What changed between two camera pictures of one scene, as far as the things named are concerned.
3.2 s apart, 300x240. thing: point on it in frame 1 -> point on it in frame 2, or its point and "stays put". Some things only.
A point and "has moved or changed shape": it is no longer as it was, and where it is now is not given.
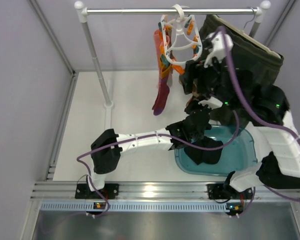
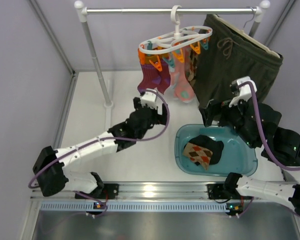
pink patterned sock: (162, 72) -> (182, 87)
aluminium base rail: (169, 197) stays put
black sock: (200, 156) stays put
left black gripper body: (196, 110) -> (148, 111)
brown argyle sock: (195, 91) -> (198, 154)
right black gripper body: (190, 75) -> (215, 111)
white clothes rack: (81, 9) stays put
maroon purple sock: (162, 96) has moved or changed shape
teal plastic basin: (241, 153) stays put
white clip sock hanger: (181, 39) has moved or changed shape
